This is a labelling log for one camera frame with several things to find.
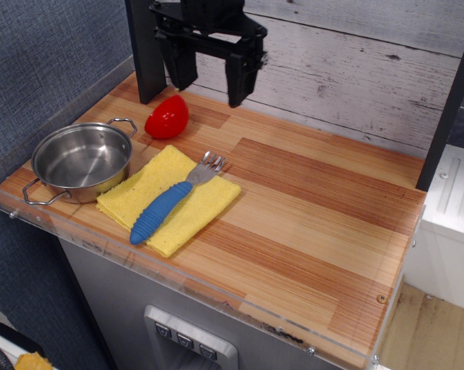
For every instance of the yellow folded napkin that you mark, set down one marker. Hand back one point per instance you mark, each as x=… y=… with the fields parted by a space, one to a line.
x=126 y=201

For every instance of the dark right frame post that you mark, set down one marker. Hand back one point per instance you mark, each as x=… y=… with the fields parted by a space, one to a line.
x=443 y=130

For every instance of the stainless steel pot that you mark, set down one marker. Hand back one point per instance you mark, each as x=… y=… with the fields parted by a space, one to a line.
x=77 y=163

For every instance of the blue handled metal fork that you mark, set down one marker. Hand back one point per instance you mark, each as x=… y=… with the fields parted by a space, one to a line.
x=160 y=208

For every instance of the clear acrylic table guard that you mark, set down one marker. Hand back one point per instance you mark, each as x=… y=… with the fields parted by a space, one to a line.
x=312 y=249

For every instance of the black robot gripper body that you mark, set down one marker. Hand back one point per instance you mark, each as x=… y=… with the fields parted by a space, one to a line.
x=209 y=27

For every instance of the silver dispenser button panel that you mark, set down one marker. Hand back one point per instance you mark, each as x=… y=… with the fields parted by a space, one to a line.
x=182 y=345

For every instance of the red plastic egg half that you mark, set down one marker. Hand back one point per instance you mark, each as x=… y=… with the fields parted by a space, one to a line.
x=169 y=119

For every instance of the white side cabinet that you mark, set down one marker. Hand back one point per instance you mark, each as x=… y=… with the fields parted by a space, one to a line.
x=435 y=261

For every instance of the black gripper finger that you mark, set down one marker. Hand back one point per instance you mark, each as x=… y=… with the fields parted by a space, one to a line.
x=179 y=59
x=241 y=73

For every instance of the grey toy fridge cabinet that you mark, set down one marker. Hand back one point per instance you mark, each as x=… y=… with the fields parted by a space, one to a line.
x=117 y=296

